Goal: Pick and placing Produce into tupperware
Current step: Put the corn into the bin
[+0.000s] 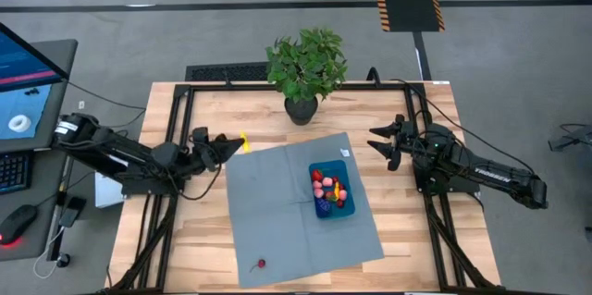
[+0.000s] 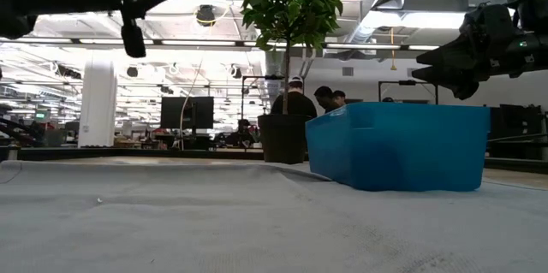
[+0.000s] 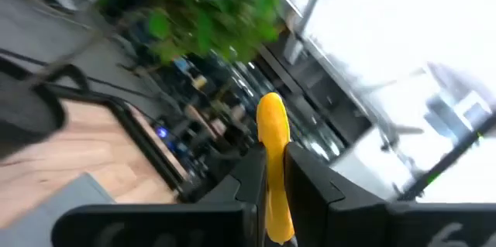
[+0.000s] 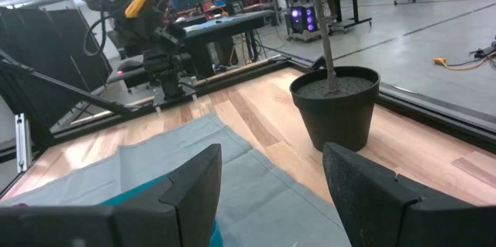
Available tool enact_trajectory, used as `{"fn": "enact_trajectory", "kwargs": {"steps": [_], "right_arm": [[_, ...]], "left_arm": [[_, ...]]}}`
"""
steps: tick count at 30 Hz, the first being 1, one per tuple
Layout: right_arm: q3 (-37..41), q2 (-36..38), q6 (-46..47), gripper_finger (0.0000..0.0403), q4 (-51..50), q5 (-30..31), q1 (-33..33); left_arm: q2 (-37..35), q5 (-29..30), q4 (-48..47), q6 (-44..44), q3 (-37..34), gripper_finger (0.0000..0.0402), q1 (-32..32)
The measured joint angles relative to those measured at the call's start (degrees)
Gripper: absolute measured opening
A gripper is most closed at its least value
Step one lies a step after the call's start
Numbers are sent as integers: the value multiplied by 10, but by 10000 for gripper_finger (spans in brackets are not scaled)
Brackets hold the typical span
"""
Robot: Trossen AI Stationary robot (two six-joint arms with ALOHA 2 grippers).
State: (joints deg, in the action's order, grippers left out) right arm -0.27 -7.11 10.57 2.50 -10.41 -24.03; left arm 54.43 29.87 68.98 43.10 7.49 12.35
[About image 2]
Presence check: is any blue plastic tupperware container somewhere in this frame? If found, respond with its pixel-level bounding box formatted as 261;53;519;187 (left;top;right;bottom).
305;101;491;193

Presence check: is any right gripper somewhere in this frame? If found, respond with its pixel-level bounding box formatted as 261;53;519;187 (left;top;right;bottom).
411;3;517;101

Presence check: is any black computer monitor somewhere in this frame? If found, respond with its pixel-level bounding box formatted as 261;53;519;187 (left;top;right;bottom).
160;96;215;150

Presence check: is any grey cloth mat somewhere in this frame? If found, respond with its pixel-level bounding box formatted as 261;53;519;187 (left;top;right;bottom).
0;159;548;273

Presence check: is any white round pillar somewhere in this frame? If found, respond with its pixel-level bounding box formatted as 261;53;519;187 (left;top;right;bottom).
78;56;118;149

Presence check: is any ceiling light strip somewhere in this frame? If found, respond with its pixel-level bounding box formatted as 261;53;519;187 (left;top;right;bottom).
0;36;440;51

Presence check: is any black equipment cabinet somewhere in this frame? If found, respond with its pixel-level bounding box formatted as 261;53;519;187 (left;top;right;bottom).
487;104;545;161

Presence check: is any black round ceiling device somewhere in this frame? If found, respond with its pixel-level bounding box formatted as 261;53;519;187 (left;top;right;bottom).
195;3;217;28

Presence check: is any yellow hanging pendant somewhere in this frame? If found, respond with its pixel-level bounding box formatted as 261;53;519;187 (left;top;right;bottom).
389;27;398;72

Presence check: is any green potted plant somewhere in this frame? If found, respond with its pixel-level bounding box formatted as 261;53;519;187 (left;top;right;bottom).
240;0;350;165

